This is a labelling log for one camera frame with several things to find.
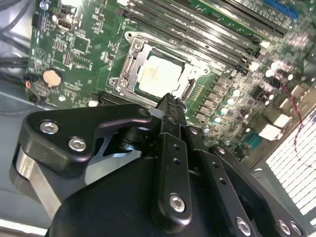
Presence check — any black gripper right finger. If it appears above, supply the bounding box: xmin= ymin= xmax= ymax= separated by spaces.
xmin=175 ymin=98 xmax=309 ymax=237

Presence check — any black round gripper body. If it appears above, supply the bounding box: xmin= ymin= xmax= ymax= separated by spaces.
xmin=49 ymin=155 xmax=230 ymax=237

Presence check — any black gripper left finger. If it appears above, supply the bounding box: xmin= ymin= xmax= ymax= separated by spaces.
xmin=9 ymin=92 xmax=193 ymax=234

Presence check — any metal wire locking lever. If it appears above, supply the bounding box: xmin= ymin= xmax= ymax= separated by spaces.
xmin=124 ymin=31 xmax=212 ymax=76
xmin=108 ymin=77 xmax=185 ymax=106

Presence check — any metal socket cover frame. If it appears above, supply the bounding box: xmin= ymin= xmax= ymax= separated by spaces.
xmin=116 ymin=37 xmax=198 ymax=99

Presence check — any silver-topped CPU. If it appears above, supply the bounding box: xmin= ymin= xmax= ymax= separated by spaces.
xmin=137 ymin=55 xmax=191 ymax=98

